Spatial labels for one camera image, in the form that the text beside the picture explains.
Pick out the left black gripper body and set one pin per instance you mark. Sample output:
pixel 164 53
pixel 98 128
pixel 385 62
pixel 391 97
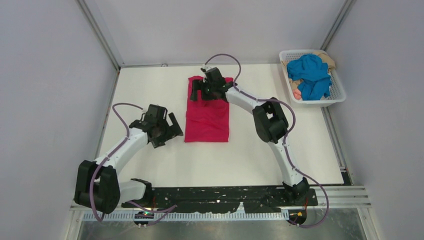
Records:
pixel 165 133

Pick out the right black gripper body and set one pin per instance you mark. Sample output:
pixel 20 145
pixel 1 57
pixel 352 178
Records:
pixel 207 90

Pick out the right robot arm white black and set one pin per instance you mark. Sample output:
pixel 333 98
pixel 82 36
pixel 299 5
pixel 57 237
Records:
pixel 270 122

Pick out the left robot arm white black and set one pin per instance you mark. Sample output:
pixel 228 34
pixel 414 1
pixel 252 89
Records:
pixel 97 182

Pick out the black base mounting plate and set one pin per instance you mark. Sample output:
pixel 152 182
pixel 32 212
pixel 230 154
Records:
pixel 225 199

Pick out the beige t shirt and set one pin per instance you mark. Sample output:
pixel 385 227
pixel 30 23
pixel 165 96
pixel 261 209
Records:
pixel 288 56

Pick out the salmon pink t shirt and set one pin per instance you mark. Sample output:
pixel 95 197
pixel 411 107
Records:
pixel 297 94

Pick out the blue t shirt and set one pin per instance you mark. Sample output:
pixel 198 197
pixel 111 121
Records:
pixel 316 80

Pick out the white plastic basket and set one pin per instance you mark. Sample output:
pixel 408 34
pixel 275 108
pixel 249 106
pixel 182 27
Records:
pixel 337 92

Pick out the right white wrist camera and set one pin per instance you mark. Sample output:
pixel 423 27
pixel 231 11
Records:
pixel 205 68

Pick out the white slotted cable duct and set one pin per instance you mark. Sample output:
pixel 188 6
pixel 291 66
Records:
pixel 175 217

